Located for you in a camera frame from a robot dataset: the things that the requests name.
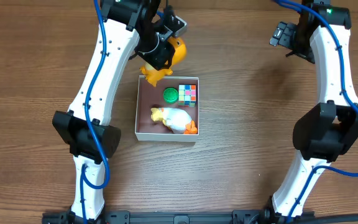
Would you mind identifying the orange dinosaur toy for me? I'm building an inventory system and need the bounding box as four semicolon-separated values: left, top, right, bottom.
140;37;187;87

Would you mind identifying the green round cap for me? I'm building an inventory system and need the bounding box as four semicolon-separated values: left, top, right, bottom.
163;87;178;104

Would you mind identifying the multicoloured puzzle cube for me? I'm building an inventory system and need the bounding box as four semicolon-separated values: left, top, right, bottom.
178;85;197;107

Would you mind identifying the white and yellow duck toy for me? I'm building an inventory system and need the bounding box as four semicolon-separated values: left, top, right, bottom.
150;108;198;134

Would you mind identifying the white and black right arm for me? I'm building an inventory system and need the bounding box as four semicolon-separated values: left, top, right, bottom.
270;0;358;223

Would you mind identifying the white box with pink interior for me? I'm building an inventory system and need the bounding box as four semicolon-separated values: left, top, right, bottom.
135;75;200;142

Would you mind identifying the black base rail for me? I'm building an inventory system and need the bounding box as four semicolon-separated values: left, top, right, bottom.
41;210;358;224

